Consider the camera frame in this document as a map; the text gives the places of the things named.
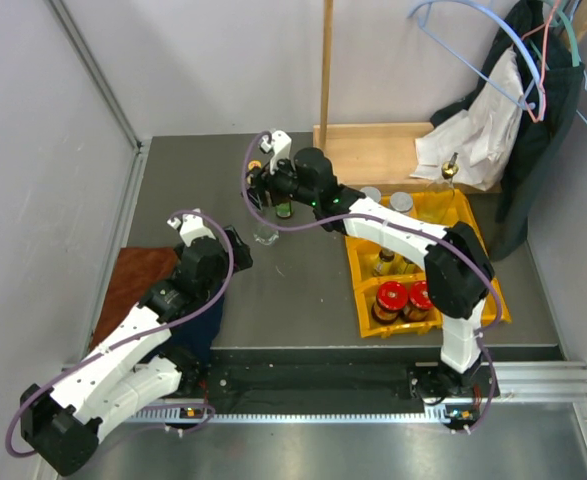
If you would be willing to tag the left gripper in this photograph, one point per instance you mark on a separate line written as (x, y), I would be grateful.
(241, 251)

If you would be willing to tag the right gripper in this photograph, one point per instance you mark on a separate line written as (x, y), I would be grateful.
(266, 181)

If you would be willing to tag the red sauce bottle yellow cap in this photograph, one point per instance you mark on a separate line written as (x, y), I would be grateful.
(284, 208)

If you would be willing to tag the green bottle gold pourer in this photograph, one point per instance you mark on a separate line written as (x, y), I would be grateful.
(254, 164)

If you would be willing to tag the silver lid spice jar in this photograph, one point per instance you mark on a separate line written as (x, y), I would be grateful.
(401, 202)
(372, 193)

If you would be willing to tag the clear bottle red label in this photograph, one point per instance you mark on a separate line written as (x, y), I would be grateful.
(264, 234)

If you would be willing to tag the small brown cap bottle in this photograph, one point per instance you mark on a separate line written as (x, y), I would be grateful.
(383, 263)

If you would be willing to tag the yellow label brown cap bottle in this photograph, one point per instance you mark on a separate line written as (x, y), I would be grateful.
(407, 267)

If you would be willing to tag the clear bottle gold pourer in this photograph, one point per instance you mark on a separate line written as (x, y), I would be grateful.
(440, 193)

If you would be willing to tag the red lid jar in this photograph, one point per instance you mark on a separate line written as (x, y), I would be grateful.
(390, 300)
(418, 304)

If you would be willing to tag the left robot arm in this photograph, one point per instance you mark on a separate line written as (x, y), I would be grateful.
(65, 421)

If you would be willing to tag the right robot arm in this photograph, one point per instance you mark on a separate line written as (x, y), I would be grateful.
(457, 270)

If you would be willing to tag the brown orange cloth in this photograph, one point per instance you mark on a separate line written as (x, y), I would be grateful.
(135, 271)

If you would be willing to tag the navy blue cloth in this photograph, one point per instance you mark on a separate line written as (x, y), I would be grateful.
(195, 337)

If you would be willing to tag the yellow bin middle left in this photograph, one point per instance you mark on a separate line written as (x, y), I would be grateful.
(361, 257)

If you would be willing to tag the yellow bin back left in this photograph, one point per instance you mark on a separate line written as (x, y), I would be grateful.
(370, 237)

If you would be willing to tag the yellow bin front left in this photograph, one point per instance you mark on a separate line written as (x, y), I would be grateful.
(364, 296)

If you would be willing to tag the yellow bin back right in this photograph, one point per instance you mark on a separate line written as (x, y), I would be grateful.
(458, 210)

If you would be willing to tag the wooden pole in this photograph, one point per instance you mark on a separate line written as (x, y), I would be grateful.
(328, 10)

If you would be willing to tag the white crumpled cloth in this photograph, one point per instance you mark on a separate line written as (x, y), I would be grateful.
(482, 134)

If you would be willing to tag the dark green jacket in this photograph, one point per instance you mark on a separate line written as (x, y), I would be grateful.
(537, 144)

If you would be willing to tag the pink clothes hanger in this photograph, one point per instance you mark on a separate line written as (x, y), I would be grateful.
(544, 28)

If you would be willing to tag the green clothes hanger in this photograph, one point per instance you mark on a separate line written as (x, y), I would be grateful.
(561, 16)

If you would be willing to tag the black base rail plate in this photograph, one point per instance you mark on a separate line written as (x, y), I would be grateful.
(261, 385)

